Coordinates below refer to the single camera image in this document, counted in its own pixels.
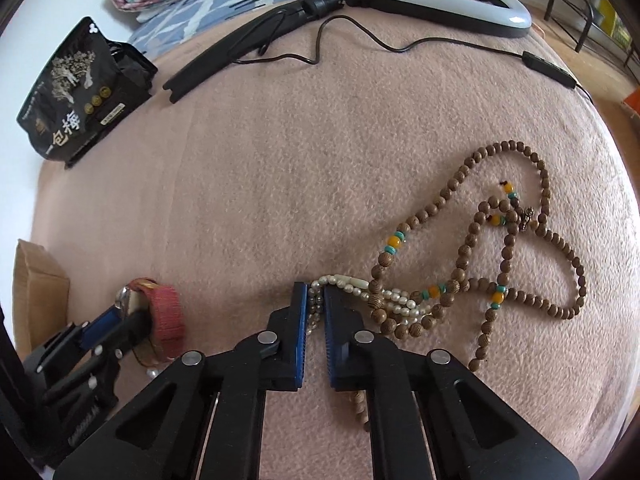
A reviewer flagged brown cardboard box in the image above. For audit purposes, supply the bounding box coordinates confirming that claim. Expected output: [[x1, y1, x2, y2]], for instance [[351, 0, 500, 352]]
[[12, 240, 70, 360]]

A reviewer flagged black snack bag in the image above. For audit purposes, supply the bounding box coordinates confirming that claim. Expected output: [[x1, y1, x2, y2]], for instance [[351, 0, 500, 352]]
[[16, 16, 157, 169]]

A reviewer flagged pink blanket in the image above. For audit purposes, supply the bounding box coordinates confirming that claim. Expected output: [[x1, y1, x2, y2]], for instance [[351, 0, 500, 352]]
[[32, 9, 639, 478]]

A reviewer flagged orange cloth covered bench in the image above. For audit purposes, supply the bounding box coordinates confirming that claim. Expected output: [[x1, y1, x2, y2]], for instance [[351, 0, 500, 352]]
[[620, 88, 640, 132]]

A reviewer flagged white pearl earring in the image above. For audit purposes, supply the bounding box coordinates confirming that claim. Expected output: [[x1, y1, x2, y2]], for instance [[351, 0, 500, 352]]
[[146, 367, 160, 379]]

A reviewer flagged brown wooden bead necklace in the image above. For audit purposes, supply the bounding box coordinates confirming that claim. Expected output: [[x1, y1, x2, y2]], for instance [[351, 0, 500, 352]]
[[349, 140, 587, 434]]

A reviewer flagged black cable with remote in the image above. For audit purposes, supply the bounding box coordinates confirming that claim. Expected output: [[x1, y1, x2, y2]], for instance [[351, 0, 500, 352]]
[[234, 12, 597, 106]]

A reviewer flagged white pearl necklace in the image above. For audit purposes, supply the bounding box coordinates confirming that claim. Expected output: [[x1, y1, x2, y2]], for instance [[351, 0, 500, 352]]
[[305, 273, 436, 336]]

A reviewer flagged red strap wrist watch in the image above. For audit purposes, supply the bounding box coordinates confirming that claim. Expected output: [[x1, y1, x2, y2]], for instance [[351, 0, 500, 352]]
[[115, 278, 186, 368]]

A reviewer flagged black metal rack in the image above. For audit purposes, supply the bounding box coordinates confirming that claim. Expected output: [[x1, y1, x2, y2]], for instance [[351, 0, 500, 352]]
[[544, 0, 639, 82]]

